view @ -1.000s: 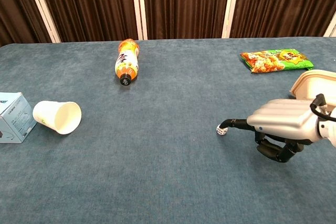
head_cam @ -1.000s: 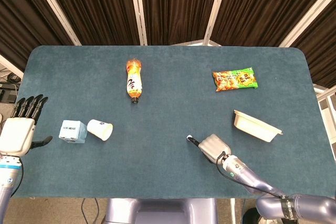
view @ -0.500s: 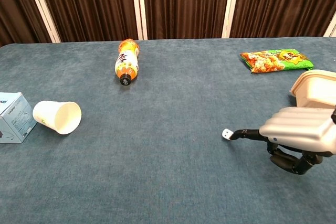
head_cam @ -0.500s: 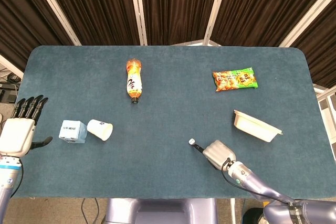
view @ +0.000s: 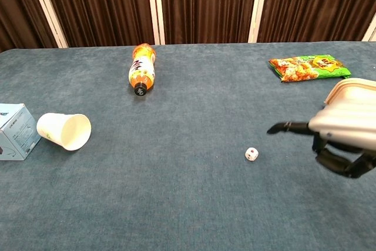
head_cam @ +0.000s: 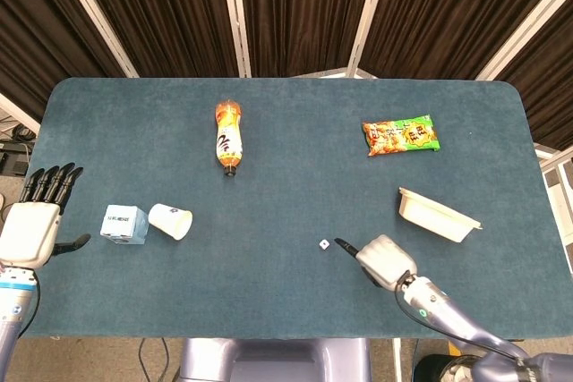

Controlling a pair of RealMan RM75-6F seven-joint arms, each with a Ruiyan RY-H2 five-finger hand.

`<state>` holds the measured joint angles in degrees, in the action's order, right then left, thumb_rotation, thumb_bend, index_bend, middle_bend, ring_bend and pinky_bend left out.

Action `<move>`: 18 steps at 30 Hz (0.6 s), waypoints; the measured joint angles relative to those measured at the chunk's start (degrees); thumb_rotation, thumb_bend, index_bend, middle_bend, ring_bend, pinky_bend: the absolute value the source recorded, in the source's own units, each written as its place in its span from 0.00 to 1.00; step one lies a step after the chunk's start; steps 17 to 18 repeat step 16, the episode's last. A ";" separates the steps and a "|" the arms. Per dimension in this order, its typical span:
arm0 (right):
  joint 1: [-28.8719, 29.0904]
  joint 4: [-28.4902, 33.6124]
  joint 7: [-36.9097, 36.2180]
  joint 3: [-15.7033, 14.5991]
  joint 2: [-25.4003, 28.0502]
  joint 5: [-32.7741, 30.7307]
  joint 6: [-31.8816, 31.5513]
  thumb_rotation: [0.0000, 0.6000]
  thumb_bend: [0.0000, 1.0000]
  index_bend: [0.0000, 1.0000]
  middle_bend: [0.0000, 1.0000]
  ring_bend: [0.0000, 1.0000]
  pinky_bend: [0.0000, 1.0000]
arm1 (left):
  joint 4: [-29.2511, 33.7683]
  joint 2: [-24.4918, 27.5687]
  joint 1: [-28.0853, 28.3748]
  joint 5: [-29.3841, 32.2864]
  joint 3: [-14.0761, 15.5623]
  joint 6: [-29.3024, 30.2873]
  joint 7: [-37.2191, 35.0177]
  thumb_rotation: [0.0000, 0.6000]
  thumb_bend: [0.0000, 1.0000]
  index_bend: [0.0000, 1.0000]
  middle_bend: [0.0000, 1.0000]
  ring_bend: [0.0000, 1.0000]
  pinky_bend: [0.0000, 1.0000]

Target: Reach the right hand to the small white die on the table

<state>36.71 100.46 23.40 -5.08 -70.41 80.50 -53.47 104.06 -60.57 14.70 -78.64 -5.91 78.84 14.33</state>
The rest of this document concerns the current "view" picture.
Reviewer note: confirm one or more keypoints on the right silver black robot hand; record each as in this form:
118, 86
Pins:
346, 124

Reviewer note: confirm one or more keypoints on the white die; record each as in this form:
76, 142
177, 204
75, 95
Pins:
251, 154

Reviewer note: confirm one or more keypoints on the beige plastic container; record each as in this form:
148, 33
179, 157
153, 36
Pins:
352, 90

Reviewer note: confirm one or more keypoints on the green orange snack bag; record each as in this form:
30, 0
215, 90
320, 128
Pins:
308, 68

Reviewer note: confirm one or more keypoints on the brown pleated curtain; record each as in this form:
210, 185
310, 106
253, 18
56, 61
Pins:
208, 4
317, 4
17, 10
100, 7

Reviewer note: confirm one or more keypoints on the blue table cloth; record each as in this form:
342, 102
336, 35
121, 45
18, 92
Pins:
176, 189

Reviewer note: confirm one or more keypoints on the orange drink bottle black cap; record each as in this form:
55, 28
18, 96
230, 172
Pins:
141, 70

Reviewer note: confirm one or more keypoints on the white paper cup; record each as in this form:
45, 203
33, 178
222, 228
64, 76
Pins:
64, 130

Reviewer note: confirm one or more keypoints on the light blue cardboard box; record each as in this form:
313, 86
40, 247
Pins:
14, 133

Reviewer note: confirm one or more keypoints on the white screen frame post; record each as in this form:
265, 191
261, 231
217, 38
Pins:
47, 7
155, 7
258, 4
370, 30

